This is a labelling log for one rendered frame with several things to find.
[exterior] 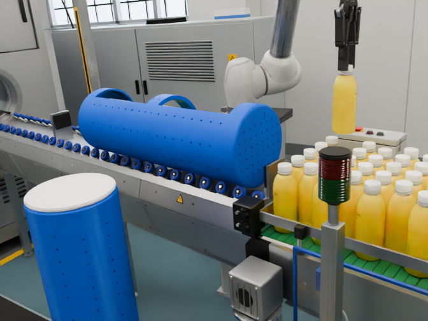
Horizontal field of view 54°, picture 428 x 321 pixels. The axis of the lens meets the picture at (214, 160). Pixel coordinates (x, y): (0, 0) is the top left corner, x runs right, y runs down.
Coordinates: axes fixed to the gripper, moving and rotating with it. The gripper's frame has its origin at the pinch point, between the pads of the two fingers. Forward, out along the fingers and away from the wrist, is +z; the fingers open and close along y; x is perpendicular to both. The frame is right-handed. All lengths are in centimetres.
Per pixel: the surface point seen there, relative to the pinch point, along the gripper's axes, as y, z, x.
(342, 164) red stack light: 50, 13, 23
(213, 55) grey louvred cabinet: -118, 17, -157
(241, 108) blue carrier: 16.7, 14.3, -27.4
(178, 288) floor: -14, 138, -106
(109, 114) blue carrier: 25, 21, -88
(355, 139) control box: -11.5, 28.8, -1.3
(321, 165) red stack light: 51, 13, 19
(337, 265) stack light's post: 50, 35, 22
